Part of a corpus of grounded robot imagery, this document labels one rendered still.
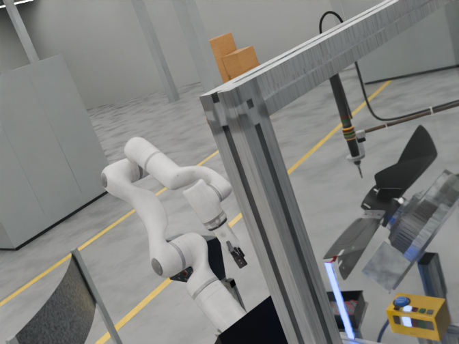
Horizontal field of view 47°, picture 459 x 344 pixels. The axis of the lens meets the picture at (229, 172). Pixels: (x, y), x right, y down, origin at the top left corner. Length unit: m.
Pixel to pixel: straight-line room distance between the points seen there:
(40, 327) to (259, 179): 2.71
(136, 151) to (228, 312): 0.66
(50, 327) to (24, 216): 4.80
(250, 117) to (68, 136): 7.90
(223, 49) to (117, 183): 8.53
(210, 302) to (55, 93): 6.68
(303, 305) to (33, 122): 7.63
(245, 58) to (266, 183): 9.84
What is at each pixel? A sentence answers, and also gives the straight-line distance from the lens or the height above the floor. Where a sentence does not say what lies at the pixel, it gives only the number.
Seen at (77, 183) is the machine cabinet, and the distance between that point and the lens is 8.37.
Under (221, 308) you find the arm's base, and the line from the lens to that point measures 1.95.
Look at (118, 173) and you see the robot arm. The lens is 2.07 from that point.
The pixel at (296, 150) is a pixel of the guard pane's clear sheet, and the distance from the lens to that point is 0.57.
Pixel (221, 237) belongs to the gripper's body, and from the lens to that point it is 1.80.
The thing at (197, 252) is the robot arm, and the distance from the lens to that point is 2.04.
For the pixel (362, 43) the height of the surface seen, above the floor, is 2.02.
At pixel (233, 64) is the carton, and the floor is 1.04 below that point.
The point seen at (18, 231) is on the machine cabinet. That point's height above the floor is 0.23.
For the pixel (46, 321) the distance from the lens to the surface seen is 3.18.
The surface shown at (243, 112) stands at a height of 2.03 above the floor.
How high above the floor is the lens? 2.12
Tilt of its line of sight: 17 degrees down
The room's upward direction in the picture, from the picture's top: 20 degrees counter-clockwise
